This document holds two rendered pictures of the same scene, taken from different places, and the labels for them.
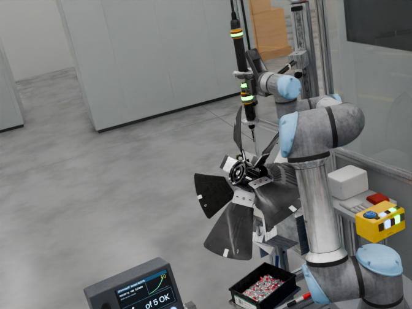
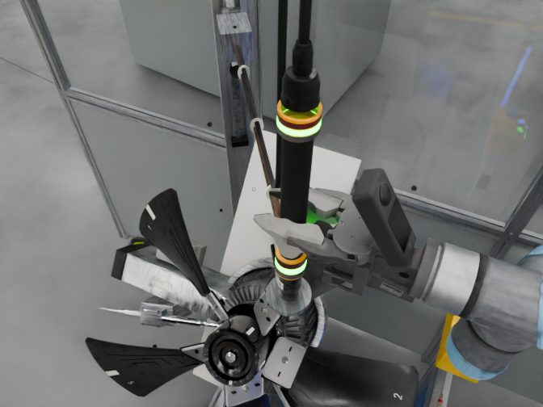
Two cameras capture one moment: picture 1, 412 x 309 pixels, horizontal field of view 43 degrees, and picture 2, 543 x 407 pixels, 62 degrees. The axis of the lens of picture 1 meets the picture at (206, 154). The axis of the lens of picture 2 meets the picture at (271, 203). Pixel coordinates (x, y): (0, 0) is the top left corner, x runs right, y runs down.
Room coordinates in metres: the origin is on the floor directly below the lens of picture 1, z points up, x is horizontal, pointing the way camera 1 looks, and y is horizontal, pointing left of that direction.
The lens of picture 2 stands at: (1.73, 0.06, 2.09)
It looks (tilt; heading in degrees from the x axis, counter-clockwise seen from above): 50 degrees down; 317
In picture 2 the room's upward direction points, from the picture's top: straight up
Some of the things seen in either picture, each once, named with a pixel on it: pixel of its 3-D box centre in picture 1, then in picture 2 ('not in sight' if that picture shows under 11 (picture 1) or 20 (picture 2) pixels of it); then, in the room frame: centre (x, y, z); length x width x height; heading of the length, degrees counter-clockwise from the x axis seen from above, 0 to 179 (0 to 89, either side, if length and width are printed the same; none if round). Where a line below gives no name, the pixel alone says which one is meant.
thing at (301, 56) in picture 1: (299, 59); (234, 35); (2.50, -0.53, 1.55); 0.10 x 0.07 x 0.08; 148
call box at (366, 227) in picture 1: (380, 222); (465, 340); (1.75, -0.61, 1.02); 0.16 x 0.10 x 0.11; 113
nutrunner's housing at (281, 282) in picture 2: (243, 72); (293, 213); (1.97, -0.20, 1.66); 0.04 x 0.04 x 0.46
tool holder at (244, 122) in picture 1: (249, 110); (288, 274); (1.98, -0.21, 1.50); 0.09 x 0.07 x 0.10; 148
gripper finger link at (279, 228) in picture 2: (238, 80); (287, 241); (1.96, -0.18, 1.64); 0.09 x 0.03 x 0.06; 33
